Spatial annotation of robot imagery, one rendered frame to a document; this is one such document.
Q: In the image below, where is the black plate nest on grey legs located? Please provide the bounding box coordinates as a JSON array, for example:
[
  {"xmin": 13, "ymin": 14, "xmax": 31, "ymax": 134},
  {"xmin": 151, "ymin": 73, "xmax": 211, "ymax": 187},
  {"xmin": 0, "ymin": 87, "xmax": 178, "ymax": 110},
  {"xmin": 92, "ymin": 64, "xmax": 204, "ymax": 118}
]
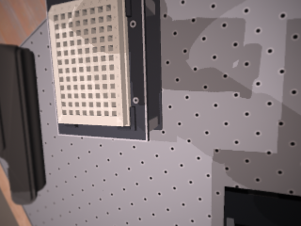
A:
[{"xmin": 55, "ymin": 0, "xmax": 163, "ymax": 142}]

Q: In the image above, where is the grey perforated base plate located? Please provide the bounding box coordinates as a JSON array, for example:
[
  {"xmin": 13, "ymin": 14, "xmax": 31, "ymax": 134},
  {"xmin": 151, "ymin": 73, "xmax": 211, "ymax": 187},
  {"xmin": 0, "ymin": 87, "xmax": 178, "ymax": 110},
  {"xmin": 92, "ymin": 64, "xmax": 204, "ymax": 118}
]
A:
[{"xmin": 19, "ymin": 0, "xmax": 301, "ymax": 226}]

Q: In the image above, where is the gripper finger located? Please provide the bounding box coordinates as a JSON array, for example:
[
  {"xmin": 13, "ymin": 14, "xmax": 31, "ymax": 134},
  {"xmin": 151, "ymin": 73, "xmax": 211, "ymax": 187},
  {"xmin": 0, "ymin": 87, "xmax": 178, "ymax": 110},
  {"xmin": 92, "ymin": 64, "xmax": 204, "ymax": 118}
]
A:
[{"xmin": 0, "ymin": 43, "xmax": 46, "ymax": 205}]

